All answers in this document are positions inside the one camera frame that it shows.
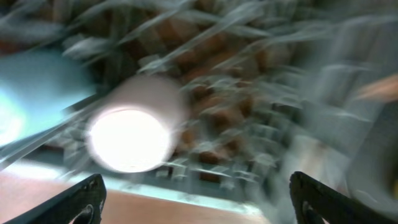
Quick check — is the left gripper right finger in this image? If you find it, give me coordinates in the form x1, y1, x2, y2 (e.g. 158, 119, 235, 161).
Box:
290, 171, 397, 224

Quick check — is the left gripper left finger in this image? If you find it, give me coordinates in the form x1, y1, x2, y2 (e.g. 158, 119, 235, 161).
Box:
1, 174, 106, 224

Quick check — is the pink cup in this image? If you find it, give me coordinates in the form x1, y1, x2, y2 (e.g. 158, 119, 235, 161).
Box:
86, 75, 189, 173

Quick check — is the blue cup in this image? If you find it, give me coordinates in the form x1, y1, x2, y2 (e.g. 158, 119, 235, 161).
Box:
1, 50, 96, 146

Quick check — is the grey dishwasher rack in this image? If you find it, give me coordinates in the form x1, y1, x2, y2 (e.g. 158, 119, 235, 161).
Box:
1, 0, 397, 223

